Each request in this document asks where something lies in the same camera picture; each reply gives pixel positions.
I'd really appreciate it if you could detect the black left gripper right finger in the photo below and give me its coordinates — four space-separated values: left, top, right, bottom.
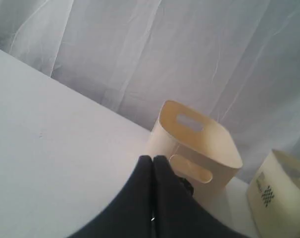
152 155 210 238

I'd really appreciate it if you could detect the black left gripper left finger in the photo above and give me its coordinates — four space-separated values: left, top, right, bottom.
70 155 152 238

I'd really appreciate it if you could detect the cream bin with triangle mark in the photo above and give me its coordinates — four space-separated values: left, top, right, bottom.
247 150 300 238

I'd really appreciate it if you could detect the cream bin with circle mark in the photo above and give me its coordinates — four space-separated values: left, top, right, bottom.
144 100 243 196

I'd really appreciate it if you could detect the white curtain backdrop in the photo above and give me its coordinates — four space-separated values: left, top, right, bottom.
0 0 300 182

